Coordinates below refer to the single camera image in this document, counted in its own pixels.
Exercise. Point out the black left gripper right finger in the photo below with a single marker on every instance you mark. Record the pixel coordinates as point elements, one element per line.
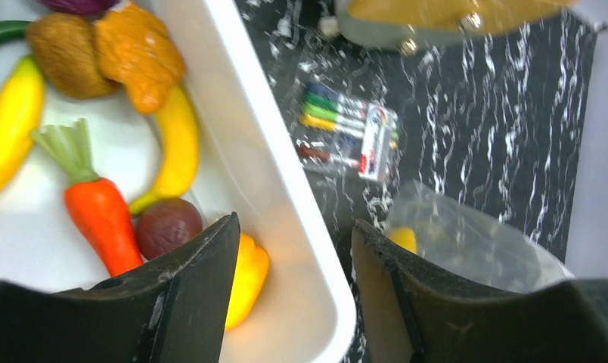
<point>416,311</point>

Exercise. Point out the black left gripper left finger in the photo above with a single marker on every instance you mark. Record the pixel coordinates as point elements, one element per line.
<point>170,309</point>

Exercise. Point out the clear orange-zip bag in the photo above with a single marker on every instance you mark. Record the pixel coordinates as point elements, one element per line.
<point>472,244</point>

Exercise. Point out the orange ginger root toy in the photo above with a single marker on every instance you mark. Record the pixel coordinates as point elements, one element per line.
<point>135,49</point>

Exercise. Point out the yellow banana toy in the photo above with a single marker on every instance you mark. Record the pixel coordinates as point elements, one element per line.
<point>405,238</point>
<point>180,145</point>

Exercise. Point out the yellow bell pepper toy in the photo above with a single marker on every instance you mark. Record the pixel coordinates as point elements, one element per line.
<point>251,271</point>

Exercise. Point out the dark red beet toy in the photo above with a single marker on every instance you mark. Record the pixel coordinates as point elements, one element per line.
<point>165,225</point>

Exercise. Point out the orange carrot toy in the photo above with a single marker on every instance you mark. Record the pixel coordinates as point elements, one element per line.
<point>93,202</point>

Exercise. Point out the pack of coloured markers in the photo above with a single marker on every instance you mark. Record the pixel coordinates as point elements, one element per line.
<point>339,134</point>

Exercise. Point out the yellow lemon toy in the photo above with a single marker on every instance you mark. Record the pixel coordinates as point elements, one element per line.
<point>22,100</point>

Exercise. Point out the round pastel drawer cabinet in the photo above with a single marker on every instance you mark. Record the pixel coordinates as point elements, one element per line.
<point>408,26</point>

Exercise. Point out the brown kiwi toy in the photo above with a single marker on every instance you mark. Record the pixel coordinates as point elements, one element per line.
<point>63,47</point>

